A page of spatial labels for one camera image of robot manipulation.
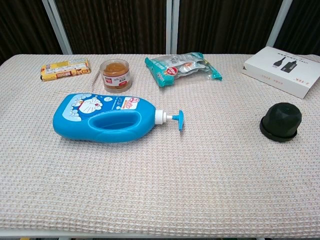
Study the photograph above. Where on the teal snack bag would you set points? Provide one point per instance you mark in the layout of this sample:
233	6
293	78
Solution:
175	72

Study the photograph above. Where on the beige waffle tablecloth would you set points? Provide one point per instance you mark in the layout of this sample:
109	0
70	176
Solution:
175	175

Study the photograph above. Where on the clear plastic cookie jar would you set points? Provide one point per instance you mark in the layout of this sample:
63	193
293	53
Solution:
116	80

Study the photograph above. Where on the blue pump detergent bottle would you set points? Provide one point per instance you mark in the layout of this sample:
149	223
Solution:
75	125

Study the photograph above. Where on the dark brown pleated partition panel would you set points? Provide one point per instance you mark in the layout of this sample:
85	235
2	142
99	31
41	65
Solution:
22	25
305	22
112	25
225	25

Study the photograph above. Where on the yellow biscuit pack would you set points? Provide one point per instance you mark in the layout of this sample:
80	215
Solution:
65	70

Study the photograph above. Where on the white cardboard product box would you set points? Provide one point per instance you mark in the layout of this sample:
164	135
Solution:
275	65

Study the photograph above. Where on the grey partition frame post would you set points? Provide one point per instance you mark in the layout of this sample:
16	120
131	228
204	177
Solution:
58	30
278	25
172	25

